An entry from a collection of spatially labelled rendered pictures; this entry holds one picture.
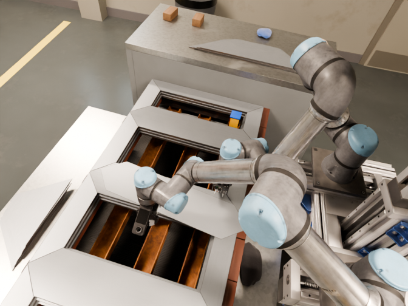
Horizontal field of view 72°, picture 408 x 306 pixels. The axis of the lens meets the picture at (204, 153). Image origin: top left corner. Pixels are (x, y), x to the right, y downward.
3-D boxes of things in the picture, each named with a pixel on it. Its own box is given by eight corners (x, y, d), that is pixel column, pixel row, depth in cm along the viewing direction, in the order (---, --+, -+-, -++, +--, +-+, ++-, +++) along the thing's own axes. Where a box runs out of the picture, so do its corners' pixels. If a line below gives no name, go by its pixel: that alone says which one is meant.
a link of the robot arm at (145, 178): (147, 189, 88) (127, 176, 91) (150, 206, 97) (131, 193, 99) (163, 172, 93) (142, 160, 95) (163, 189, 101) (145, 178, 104)
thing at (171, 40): (125, 48, 173) (124, 42, 170) (160, 8, 210) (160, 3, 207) (336, 99, 160) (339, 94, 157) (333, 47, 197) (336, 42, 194)
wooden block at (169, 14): (170, 22, 191) (170, 14, 187) (163, 19, 192) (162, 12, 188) (178, 14, 198) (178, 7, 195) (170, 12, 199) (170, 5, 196)
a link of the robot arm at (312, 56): (336, 149, 121) (308, 79, 78) (316, 125, 129) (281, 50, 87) (362, 133, 118) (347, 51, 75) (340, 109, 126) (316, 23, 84)
